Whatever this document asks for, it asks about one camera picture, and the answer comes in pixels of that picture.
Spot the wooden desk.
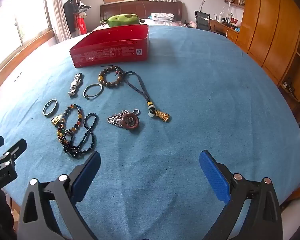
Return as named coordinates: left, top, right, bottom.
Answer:
left=210, top=19, right=240, bottom=43

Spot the red rectangular box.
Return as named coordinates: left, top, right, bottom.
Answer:
left=69, top=24, right=150, bottom=68

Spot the thin dark bangle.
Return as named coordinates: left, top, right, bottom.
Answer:
left=83, top=83, right=103, bottom=100

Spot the black office chair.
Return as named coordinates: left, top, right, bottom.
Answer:
left=194, top=10, right=211, bottom=32

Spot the coat rack with clothes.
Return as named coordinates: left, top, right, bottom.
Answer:
left=63, top=0, right=92, bottom=39

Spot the brown wooden bead bracelet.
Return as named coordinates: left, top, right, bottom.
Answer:
left=98, top=66, right=126, bottom=88

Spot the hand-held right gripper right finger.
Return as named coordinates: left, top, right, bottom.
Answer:
left=199, top=150, right=283, bottom=240

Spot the long white curtain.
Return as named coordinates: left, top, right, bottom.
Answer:
left=51, top=0, right=72, bottom=43

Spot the multicolour bead bracelet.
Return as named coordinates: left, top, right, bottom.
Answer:
left=51, top=104, right=84, bottom=143

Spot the wooden bed headboard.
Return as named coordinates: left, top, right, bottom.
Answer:
left=99, top=1, right=183, bottom=22

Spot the green plush toy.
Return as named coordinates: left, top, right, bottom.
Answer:
left=100, top=13, right=145, bottom=28

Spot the silver chain with round pendant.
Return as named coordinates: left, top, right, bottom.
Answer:
left=107, top=109, right=141, bottom=133

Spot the dark cord with gold pendant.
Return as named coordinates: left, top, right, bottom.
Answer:
left=122, top=71, right=171, bottom=123

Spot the person's left forearm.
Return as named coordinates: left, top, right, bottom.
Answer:
left=0, top=187, right=17, bottom=240

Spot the blue table cloth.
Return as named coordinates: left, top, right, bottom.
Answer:
left=0, top=24, right=300, bottom=240

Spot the large wooden frame window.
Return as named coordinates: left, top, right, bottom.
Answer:
left=0, top=0, right=57, bottom=98

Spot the dark green bangle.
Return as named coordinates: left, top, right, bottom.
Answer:
left=42, top=99, right=58, bottom=117

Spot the folded grey blanket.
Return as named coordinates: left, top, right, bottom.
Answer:
left=150, top=12, right=175, bottom=21

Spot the wooden wardrobe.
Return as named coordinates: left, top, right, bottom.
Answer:
left=236, top=0, right=300, bottom=125

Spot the black bead necklace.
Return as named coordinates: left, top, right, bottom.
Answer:
left=62, top=112, right=98, bottom=158

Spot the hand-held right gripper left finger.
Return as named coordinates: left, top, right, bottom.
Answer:
left=17, top=151, right=101, bottom=240

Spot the silver metal watch band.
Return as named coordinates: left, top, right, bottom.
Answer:
left=67, top=72, right=83, bottom=97

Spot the bed with floral sheet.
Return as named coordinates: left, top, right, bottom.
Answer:
left=94, top=18, right=197, bottom=30

